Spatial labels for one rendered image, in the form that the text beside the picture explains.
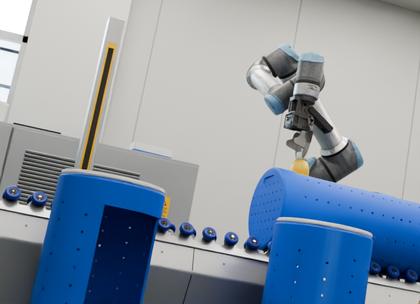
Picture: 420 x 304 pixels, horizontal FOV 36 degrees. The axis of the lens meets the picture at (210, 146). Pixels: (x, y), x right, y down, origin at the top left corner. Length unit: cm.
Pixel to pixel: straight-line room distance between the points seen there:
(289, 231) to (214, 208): 330
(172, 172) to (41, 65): 152
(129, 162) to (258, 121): 179
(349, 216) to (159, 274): 67
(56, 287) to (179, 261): 48
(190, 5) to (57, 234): 395
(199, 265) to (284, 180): 40
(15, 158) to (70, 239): 216
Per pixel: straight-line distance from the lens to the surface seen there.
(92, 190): 161
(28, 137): 376
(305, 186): 216
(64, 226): 164
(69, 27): 493
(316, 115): 232
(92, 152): 237
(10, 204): 192
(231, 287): 203
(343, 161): 319
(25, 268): 192
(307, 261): 179
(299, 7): 567
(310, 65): 233
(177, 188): 377
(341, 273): 180
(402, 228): 231
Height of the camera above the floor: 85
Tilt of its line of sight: 11 degrees up
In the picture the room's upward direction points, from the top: 11 degrees clockwise
